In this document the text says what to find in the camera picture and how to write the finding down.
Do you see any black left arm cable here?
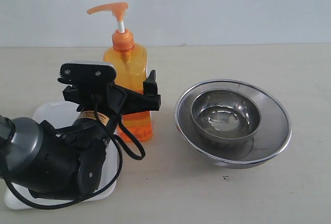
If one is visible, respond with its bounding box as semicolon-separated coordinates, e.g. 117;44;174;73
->
0;97;146;210

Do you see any orange soap pump bottle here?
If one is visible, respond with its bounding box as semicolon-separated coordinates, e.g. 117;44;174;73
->
87;2;153;142

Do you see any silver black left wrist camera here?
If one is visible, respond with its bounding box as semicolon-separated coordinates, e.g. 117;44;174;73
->
57;61;116;85

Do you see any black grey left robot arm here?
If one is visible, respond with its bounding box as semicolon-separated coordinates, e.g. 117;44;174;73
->
1;64;161;206

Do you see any steel mesh strainer basket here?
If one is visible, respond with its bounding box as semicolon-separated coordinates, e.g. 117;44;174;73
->
174;79;292;169

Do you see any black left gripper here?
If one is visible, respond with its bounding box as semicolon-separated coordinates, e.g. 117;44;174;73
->
63;70;161;116

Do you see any white rectangular plastic tray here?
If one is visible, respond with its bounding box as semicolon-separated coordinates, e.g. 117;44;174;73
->
4;101;118;210

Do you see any small stainless steel bowl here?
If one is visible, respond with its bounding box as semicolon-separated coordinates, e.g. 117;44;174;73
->
190;89;262;144

